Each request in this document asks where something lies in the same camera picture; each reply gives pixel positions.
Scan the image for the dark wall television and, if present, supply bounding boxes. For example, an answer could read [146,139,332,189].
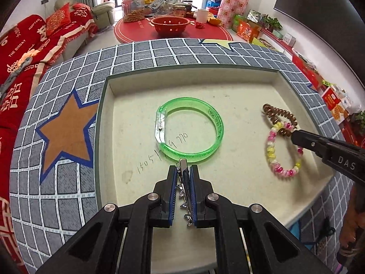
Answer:
[273,0,365,73]

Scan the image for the person's right hand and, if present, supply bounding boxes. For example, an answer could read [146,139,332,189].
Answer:
[339,183,365,252]

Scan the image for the orange gift box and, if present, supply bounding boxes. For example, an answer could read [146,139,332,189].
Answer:
[232,15,262,41]

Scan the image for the round red table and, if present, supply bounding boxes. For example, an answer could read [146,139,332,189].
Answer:
[113,14,235,45]

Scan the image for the silver jagged hair clip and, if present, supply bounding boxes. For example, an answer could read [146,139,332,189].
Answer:
[175,158,195,229]

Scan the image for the white cup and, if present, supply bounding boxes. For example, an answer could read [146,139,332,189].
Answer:
[197,8,210,24]

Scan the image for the red orange snack box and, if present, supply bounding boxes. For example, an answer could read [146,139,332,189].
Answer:
[322,86,351,124]

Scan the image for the red label jar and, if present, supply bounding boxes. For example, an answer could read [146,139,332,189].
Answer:
[172,4,188,18]

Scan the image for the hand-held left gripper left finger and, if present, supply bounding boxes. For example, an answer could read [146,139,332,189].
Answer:
[36,165,179,274]

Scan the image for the red low shelf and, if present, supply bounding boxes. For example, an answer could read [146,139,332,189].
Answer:
[260,28,324,90]

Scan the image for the green translucent bangle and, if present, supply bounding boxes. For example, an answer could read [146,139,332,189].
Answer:
[155,97,224,162]

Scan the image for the grey knitted cloth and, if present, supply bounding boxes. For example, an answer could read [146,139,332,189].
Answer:
[0,55,34,101]

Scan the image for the beige recliner armchair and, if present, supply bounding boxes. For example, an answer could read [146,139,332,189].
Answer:
[54,0,116,32]

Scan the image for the red patterned gift box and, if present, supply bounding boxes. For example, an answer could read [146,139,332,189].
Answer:
[217,0,250,29]

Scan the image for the red patterned cushion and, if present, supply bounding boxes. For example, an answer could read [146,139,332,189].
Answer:
[45,3,72,37]

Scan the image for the pink yellow beaded bracelet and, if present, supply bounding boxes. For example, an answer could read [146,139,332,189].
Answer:
[266,121,304,179]

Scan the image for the red colander bowl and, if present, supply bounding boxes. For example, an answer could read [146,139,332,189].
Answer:
[150,16,191,38]

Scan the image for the brown spiral hair tie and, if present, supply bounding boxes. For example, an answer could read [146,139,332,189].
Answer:
[262,103,299,137]

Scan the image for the green potted plant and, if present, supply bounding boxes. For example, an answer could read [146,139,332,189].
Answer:
[261,14,283,32]

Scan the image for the red covered sofa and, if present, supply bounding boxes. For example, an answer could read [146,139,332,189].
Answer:
[0,3,99,263]

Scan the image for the clear jar of nuts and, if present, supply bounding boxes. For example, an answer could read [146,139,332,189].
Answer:
[121,0,146,24]

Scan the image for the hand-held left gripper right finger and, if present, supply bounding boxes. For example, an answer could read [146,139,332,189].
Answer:
[190,164,334,274]

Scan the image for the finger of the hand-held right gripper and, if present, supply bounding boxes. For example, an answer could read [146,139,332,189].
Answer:
[290,129,332,161]

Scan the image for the beige tray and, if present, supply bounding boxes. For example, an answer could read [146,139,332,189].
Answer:
[95,64,340,273]

